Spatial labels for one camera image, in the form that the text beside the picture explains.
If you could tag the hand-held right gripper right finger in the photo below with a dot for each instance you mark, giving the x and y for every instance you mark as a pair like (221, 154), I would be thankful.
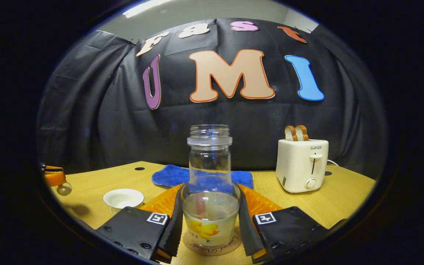
(285, 230)

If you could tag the round wooden coaster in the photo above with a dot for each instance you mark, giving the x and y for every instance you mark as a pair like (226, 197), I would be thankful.
(212, 251)

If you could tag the cream teacup lid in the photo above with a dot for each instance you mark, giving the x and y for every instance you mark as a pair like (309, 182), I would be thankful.
(64, 189)

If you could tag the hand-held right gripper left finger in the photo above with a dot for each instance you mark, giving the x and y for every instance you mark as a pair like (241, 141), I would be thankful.
(138, 228)

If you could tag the cream saucer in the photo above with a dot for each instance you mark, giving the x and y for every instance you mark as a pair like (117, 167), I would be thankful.
(114, 211)

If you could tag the toast bread slice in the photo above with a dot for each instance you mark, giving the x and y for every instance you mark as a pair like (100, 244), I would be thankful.
(302, 133)
(290, 133)

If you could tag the white toaster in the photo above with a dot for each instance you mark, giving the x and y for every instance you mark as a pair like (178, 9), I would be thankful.
(296, 165)

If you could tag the blue towel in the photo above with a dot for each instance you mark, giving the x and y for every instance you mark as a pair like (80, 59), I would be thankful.
(168, 176)

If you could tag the black backdrop cloth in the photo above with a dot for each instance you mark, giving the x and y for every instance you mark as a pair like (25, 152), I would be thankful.
(87, 110)

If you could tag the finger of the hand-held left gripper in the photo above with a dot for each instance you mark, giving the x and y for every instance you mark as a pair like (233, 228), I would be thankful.
(54, 177)

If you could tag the clear water bottle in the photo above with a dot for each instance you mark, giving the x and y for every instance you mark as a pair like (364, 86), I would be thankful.
(210, 206)

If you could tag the cream teacup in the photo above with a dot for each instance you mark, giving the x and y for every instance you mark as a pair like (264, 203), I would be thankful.
(123, 198)

